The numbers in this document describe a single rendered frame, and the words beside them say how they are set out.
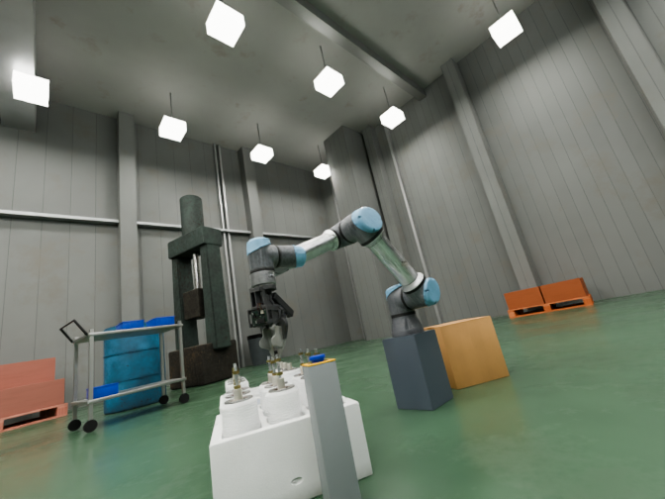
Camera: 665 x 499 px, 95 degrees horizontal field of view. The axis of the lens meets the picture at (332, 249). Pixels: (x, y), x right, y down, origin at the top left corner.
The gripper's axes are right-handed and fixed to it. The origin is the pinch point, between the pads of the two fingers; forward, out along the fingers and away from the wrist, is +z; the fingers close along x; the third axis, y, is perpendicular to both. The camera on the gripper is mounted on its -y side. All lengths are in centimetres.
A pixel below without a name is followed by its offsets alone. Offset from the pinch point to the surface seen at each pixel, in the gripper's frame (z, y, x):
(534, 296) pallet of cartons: 9, -549, 152
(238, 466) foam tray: 23.0, 15.6, -4.6
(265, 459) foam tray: 23.4, 11.4, -0.1
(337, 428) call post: 18.1, 10.2, 20.3
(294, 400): 12.9, 2.2, 4.5
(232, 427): 15.0, 13.4, -7.6
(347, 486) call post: 29.6, 10.4, 20.2
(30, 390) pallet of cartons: -8, -148, -506
